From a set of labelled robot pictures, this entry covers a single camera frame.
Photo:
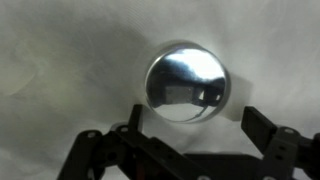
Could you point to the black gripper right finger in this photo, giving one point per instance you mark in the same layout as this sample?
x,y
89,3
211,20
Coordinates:
x,y
279,145

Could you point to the round silver lid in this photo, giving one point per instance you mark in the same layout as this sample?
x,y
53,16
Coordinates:
x,y
186,83

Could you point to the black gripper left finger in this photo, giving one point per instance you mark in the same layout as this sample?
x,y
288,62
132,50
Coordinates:
x,y
125,147

